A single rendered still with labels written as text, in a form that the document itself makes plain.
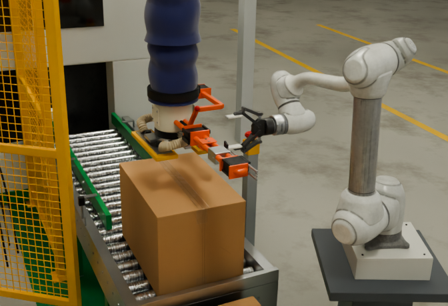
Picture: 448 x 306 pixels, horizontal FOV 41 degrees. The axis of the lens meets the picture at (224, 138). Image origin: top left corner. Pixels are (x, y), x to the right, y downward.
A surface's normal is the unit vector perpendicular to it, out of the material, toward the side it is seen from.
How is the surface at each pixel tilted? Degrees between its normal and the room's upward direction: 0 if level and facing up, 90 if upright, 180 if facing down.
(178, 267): 90
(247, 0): 90
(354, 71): 84
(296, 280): 0
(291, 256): 0
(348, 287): 0
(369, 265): 90
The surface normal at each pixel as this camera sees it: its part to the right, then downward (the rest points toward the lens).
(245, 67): 0.43, 0.33
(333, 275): 0.02, -0.93
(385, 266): 0.00, 0.36
